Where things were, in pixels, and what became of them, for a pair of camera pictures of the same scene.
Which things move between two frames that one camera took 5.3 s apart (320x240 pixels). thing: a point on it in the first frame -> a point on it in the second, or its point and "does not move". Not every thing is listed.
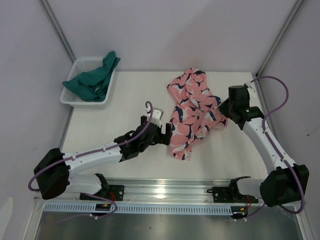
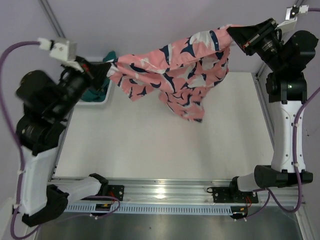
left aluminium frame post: x=57 y=28 does not move
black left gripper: x=164 y=138 -> x=98 y=73
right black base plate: x=228 y=194 does not move
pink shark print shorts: x=196 y=113 -> x=183 y=73
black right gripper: x=222 y=109 -> x=245 y=35
